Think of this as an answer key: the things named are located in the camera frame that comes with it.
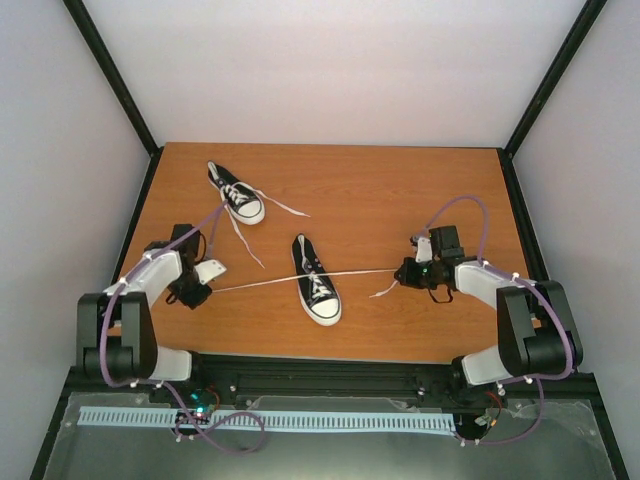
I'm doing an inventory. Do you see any right black frame post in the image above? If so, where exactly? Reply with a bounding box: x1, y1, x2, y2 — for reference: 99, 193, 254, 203
503, 0, 609, 157

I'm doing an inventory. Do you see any sneaker white shoelace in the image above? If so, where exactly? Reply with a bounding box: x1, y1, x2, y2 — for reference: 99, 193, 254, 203
219, 181, 310, 268
209, 267, 401, 310

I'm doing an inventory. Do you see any black frame post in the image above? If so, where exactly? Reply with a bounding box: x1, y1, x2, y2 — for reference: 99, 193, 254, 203
503, 0, 609, 157
62, 0, 164, 157

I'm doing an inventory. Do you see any purple cable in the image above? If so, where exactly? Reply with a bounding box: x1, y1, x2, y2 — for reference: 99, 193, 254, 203
98, 201, 268, 455
424, 194, 581, 447

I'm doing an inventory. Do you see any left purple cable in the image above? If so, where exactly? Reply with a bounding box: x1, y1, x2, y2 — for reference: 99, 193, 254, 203
98, 201, 268, 455

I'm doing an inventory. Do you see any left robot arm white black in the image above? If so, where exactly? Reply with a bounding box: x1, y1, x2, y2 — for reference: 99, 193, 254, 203
76, 224, 212, 403

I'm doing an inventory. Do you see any black white sneaker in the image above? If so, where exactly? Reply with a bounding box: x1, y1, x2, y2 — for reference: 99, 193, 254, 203
291, 233, 342, 327
207, 161, 266, 225

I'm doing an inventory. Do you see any light blue slotted cable duct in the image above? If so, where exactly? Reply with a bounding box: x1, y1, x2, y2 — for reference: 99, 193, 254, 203
77, 406, 455, 435

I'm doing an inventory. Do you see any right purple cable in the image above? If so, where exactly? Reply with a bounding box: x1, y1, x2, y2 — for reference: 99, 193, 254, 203
424, 194, 581, 447

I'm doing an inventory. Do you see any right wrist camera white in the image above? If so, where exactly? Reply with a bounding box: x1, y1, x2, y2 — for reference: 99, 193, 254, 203
410, 235, 433, 263

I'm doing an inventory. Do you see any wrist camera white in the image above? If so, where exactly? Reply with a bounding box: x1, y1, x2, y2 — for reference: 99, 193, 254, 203
194, 259, 227, 285
410, 235, 433, 263

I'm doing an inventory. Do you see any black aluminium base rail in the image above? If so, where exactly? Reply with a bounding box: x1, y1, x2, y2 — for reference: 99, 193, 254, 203
64, 349, 601, 416

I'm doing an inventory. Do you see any left black frame post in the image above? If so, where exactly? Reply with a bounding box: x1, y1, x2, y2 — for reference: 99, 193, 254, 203
62, 0, 164, 157

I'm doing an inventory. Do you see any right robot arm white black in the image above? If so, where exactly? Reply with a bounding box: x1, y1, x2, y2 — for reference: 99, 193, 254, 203
394, 226, 584, 386

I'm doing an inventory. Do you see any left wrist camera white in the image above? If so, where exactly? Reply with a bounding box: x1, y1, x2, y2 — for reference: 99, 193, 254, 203
194, 259, 227, 285

